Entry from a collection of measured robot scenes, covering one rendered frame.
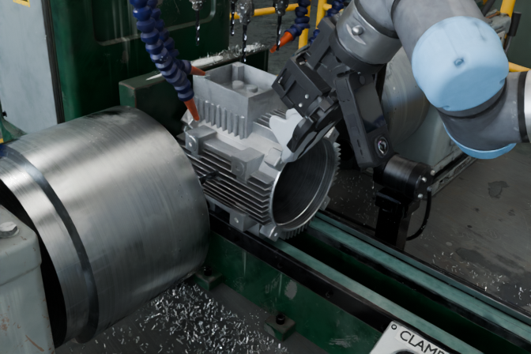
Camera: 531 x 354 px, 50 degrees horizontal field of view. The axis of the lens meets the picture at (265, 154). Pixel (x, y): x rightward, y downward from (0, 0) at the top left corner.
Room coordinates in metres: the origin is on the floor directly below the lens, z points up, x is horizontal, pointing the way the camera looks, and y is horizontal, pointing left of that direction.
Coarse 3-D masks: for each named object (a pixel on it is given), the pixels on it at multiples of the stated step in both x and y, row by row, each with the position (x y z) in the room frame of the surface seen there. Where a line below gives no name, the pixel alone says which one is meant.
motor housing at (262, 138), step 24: (264, 120) 0.77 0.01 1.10; (216, 144) 0.75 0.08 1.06; (240, 144) 0.75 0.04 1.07; (264, 144) 0.73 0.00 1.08; (336, 144) 0.80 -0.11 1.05; (216, 168) 0.73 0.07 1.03; (264, 168) 0.70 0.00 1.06; (288, 168) 0.84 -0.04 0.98; (312, 168) 0.82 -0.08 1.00; (336, 168) 0.80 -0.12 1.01; (216, 192) 0.74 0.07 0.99; (240, 192) 0.70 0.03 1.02; (264, 192) 0.68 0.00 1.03; (288, 192) 0.81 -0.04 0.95; (312, 192) 0.79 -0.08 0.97; (264, 216) 0.67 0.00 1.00; (288, 216) 0.76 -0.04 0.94; (312, 216) 0.76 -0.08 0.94
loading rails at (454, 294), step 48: (240, 240) 0.72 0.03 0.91; (288, 240) 0.79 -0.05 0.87; (336, 240) 0.73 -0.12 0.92; (240, 288) 0.72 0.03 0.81; (288, 288) 0.66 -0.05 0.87; (336, 288) 0.61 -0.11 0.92; (384, 288) 0.67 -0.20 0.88; (432, 288) 0.63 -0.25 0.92; (288, 336) 0.63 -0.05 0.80; (336, 336) 0.60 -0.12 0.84; (432, 336) 0.54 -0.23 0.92; (480, 336) 0.58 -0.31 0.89; (528, 336) 0.55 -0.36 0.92
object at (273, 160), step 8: (184, 120) 0.80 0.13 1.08; (192, 120) 0.80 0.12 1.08; (200, 120) 0.81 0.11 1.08; (192, 128) 0.80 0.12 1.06; (328, 136) 0.77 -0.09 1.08; (336, 136) 0.79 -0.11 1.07; (272, 152) 0.70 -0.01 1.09; (280, 152) 0.69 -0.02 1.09; (264, 160) 0.69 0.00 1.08; (272, 160) 0.69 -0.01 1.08; (280, 160) 0.69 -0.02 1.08; (280, 168) 0.69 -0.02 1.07; (328, 200) 0.79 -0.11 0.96; (320, 208) 0.78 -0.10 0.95; (264, 232) 0.69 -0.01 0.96; (272, 232) 0.68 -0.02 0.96; (280, 232) 0.70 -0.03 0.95
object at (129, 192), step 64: (64, 128) 0.58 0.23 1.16; (128, 128) 0.59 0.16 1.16; (0, 192) 0.49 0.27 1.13; (64, 192) 0.48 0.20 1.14; (128, 192) 0.51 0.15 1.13; (192, 192) 0.56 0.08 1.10; (64, 256) 0.44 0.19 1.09; (128, 256) 0.47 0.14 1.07; (192, 256) 0.54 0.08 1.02; (64, 320) 0.43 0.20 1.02
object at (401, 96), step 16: (304, 48) 1.02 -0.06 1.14; (400, 48) 1.03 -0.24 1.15; (400, 64) 0.99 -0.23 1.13; (400, 80) 0.96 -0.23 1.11; (384, 96) 0.91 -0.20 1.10; (400, 96) 0.94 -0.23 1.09; (416, 96) 0.98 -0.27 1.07; (384, 112) 0.90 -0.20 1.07; (400, 112) 0.93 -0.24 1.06; (416, 112) 0.98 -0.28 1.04; (336, 128) 0.95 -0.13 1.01; (400, 128) 0.94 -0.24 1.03; (416, 128) 1.02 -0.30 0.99; (352, 160) 0.92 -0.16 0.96
